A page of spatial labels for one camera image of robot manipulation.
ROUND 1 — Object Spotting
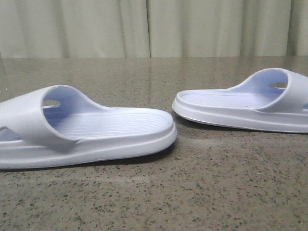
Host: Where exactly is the light blue slipper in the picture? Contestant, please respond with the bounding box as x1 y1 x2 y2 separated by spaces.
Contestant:
0 85 177 169
172 68 308 133

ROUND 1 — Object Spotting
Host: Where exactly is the pale green curtain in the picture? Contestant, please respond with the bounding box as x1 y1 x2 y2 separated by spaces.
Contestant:
0 0 308 58

